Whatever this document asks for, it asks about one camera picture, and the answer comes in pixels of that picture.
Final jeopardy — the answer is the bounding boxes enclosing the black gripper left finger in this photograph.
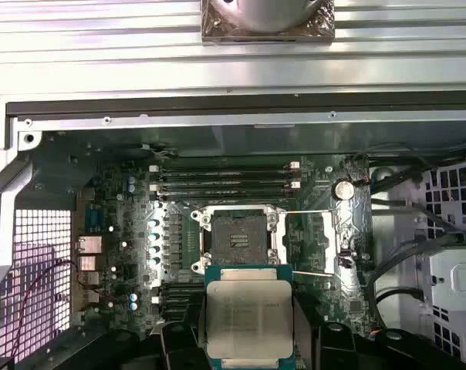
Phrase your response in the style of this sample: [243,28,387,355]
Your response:
[73,298,208,370]

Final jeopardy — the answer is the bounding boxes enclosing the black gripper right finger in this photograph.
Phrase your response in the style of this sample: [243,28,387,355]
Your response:
[292,303,464,370]

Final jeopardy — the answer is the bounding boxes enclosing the silver green CPU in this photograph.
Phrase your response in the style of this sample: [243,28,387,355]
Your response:
[204,264,295,370]

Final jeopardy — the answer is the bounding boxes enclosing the metal socket cover frame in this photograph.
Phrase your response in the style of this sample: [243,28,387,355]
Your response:
[281,209,340,278]

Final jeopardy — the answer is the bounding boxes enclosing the CPU socket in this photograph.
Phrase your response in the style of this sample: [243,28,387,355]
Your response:
[190,206,286,275]

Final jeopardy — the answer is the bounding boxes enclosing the RAM slot black clips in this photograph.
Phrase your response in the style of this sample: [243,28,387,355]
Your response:
[155,169,295,183]
[155,189,295,202]

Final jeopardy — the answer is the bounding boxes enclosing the silver rear port block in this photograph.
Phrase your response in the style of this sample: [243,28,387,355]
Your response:
[77,271,101,289]
[77,235,103,256]
[79,288,101,306]
[79,255,101,273]

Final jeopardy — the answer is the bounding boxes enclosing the perforated metal drive cage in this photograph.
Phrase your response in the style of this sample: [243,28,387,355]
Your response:
[420,160,466,370]

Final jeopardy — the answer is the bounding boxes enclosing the blue rear port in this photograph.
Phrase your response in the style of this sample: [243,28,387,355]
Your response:
[86,203,103,233]

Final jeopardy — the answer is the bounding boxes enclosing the silver coin battery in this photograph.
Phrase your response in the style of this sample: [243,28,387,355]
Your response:
[334,180,354,200]

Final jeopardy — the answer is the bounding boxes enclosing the green motherboard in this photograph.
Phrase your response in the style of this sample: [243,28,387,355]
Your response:
[73,152,373,348]

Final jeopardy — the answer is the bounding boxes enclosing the black silver PC case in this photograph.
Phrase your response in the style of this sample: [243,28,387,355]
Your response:
[0,92,466,370]

